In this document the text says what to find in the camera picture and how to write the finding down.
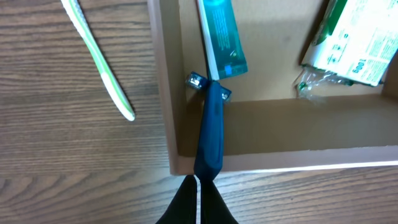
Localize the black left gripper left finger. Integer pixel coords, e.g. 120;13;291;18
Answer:
156;175;197;224

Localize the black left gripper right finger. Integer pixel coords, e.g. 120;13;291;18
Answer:
200;182;238;224

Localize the small toothpaste tube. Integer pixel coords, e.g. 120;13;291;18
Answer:
197;0;248;80

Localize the white green soap pack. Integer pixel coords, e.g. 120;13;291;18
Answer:
296;0;397;100

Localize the green white toothbrush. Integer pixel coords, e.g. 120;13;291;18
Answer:
61;0;136;121

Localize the white open cardboard box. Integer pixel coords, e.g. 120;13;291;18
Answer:
148;1;397;175

